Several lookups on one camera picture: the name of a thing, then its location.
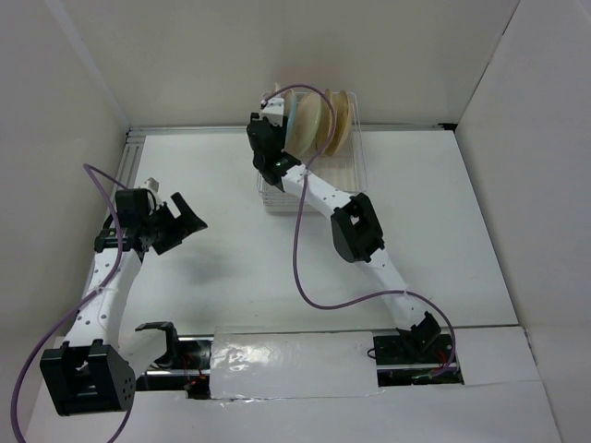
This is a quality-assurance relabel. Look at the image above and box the aluminium frame rail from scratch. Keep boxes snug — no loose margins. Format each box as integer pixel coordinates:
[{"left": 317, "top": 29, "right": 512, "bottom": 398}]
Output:
[{"left": 103, "top": 123, "right": 456, "bottom": 232}]

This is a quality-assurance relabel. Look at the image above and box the white wire dish rack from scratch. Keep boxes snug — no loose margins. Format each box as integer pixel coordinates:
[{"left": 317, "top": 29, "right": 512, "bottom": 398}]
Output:
[{"left": 255, "top": 90, "right": 369, "bottom": 210}]

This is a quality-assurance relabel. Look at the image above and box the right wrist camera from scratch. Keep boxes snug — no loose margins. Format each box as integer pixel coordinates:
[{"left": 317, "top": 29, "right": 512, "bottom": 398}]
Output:
[{"left": 259, "top": 96, "right": 284, "bottom": 127}]

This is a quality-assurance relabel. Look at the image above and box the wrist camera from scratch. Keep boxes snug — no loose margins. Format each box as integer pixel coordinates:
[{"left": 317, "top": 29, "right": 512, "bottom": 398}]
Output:
[
  {"left": 141, "top": 177, "right": 160, "bottom": 192},
  {"left": 259, "top": 96, "right": 284, "bottom": 127}
]

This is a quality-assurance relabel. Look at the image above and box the floral cream plate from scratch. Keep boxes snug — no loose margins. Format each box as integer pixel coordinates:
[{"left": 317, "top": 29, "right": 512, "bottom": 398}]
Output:
[
  {"left": 316, "top": 89, "right": 340, "bottom": 156},
  {"left": 332, "top": 90, "right": 353, "bottom": 154}
]

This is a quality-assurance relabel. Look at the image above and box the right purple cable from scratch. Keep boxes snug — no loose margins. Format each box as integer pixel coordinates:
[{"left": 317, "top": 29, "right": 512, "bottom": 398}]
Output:
[{"left": 262, "top": 83, "right": 458, "bottom": 377}]

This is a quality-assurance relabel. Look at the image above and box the green and cream plate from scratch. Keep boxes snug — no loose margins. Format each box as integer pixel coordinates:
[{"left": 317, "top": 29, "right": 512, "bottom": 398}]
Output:
[{"left": 285, "top": 91, "right": 322, "bottom": 157}]

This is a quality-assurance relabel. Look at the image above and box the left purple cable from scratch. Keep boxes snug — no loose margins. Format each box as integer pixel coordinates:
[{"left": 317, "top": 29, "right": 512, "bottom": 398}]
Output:
[{"left": 9, "top": 163, "right": 139, "bottom": 443}]

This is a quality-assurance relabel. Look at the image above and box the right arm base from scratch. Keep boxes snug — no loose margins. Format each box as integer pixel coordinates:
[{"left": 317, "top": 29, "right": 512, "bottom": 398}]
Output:
[{"left": 367, "top": 312, "right": 464, "bottom": 387}]

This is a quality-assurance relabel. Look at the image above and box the blue and cream plate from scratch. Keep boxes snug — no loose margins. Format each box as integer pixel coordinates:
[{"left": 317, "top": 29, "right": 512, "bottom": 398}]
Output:
[{"left": 283, "top": 89, "right": 297, "bottom": 145}]

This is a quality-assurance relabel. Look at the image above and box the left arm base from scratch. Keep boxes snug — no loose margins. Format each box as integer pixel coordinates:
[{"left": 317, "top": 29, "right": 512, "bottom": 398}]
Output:
[{"left": 135, "top": 321, "right": 213, "bottom": 400}]

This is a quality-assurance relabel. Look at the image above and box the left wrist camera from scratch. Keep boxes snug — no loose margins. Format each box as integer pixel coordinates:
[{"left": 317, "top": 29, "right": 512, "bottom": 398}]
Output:
[{"left": 141, "top": 177, "right": 160, "bottom": 192}]

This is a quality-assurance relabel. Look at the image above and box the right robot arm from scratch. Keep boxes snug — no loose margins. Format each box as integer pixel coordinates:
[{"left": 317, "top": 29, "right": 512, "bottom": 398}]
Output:
[{"left": 247, "top": 113, "right": 441, "bottom": 362}]

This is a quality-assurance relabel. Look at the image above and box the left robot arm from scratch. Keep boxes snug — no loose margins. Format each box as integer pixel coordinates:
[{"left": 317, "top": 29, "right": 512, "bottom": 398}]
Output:
[{"left": 40, "top": 180, "right": 207, "bottom": 416}]

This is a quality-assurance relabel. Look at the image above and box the purple cable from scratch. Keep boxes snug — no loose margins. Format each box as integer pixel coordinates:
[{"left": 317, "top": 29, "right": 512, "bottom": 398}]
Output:
[
  {"left": 9, "top": 163, "right": 139, "bottom": 443},
  {"left": 262, "top": 83, "right": 458, "bottom": 377}
]

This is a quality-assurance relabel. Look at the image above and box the white taped cover panel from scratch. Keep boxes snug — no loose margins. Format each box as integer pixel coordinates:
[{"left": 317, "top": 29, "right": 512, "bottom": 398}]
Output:
[{"left": 210, "top": 331, "right": 380, "bottom": 400}]

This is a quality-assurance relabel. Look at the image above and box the white drip tray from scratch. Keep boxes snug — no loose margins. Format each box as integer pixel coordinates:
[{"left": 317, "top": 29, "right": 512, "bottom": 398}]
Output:
[{"left": 265, "top": 115, "right": 362, "bottom": 215}]

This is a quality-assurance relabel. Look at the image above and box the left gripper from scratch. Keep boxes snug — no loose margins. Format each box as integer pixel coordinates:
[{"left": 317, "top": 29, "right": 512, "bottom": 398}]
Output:
[{"left": 142, "top": 192, "right": 207, "bottom": 256}]

